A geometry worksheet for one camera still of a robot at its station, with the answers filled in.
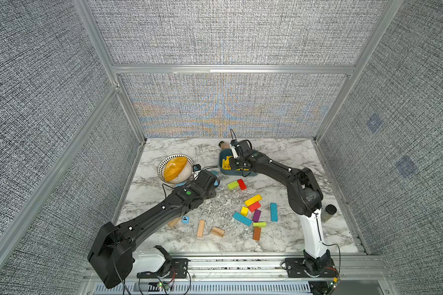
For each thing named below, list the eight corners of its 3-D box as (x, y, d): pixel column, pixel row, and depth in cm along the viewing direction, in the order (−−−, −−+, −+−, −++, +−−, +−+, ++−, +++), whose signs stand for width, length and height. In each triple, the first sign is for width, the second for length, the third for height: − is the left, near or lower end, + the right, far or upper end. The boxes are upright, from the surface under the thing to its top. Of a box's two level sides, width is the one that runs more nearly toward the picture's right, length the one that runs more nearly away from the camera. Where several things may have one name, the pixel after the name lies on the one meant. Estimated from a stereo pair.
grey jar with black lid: (318, 222, 88) (329, 213, 80) (315, 213, 91) (325, 204, 82) (327, 222, 88) (338, 213, 80) (324, 213, 91) (334, 204, 82)
